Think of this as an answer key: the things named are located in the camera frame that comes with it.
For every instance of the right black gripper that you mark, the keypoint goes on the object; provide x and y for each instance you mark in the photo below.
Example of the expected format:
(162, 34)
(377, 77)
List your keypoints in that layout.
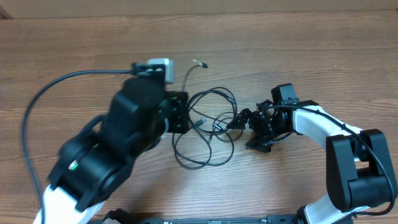
(267, 145)

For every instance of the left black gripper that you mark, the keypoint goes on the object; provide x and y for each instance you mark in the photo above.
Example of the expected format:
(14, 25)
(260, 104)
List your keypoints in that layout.
(175, 103)

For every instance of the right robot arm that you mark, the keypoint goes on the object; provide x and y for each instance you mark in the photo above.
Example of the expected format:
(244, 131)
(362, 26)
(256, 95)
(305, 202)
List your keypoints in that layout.
(360, 178)

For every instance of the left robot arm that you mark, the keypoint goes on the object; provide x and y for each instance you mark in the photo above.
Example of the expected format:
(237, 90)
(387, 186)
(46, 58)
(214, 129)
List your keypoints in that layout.
(100, 158)

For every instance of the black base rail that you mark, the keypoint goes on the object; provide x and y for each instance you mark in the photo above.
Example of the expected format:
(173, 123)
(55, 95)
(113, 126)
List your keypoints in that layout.
(120, 216)

